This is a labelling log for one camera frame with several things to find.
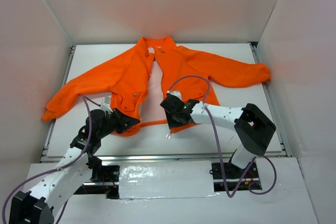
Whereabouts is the aluminium right side rail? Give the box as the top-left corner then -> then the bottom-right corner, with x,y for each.
248,41 -> 293,157

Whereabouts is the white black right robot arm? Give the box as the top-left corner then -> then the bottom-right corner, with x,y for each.
160,94 -> 276,178

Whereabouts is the orange zip-up jacket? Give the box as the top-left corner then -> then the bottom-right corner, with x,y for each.
42,36 -> 272,137

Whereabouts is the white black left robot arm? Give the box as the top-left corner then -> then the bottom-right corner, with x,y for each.
3,109 -> 140,223

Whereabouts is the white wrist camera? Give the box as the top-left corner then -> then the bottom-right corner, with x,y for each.
166,90 -> 182,100
100,97 -> 112,112

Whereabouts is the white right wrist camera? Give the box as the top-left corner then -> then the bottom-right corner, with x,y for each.
166,90 -> 182,100

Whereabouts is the silver zipper pull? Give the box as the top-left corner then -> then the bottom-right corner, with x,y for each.
166,130 -> 172,140

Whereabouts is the silver aluminium front rail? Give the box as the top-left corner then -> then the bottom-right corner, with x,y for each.
39,151 -> 288,163

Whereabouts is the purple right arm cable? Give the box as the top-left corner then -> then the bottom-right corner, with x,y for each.
167,75 -> 277,198

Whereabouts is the white centre cover panel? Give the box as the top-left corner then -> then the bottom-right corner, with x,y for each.
119,161 -> 215,199

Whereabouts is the aluminium left side rail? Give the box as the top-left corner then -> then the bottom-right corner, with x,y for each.
40,45 -> 77,160

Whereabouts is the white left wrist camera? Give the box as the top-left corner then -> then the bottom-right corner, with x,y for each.
100,97 -> 112,112

